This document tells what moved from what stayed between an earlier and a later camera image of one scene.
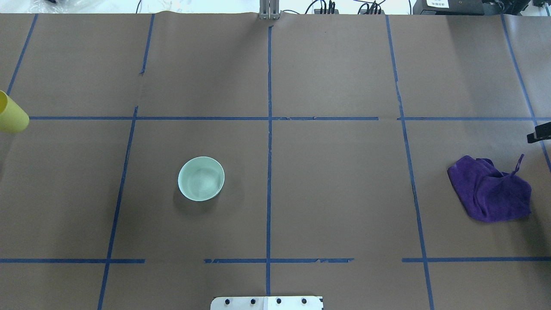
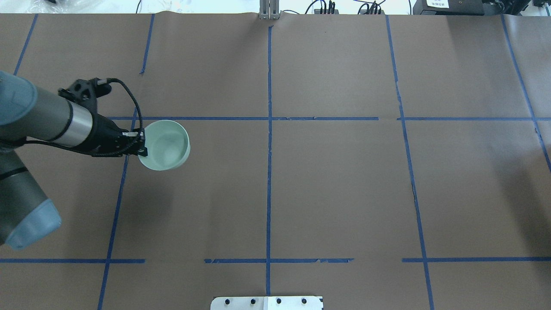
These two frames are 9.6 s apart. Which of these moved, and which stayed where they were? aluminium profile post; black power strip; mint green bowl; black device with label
Moved: mint green bowl
Stayed: black device with label; black power strip; aluminium profile post
